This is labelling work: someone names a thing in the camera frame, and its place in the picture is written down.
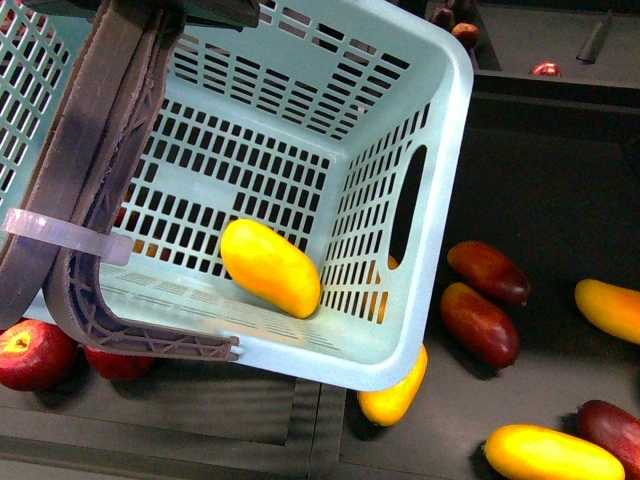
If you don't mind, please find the yellow mango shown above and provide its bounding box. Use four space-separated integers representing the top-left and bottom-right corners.
356 345 428 427
220 219 321 319
484 424 626 479

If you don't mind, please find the light blue plastic basket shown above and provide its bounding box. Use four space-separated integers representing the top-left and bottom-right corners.
1 1 474 391

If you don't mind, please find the brown basket handle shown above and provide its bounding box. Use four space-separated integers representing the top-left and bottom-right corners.
1 1 238 361

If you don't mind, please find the red mango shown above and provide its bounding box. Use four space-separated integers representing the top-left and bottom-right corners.
440 282 521 369
446 241 532 306

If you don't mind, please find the red mango front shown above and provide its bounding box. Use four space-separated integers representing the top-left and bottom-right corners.
440 282 521 369

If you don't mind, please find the red apple under basket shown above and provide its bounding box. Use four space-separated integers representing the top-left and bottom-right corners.
83 345 155 381

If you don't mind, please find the yellow mango right edge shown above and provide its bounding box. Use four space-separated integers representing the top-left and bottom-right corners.
574 279 639 345

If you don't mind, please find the dark red mango corner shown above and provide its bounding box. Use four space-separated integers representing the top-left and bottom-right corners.
576 400 639 479

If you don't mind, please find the white zip tie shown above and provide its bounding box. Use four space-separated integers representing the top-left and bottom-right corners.
1 208 134 266

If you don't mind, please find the black produce display shelf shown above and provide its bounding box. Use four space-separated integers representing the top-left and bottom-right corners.
0 0 640 480

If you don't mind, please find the dark red apple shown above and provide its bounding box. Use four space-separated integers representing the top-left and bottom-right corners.
429 7 456 32

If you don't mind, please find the red apple alone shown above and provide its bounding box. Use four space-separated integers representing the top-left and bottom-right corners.
529 61 563 77

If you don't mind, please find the red apple large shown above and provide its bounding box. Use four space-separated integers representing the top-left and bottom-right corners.
1 319 79 391

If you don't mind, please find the black shelf divider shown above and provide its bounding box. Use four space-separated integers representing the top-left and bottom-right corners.
576 10 613 64

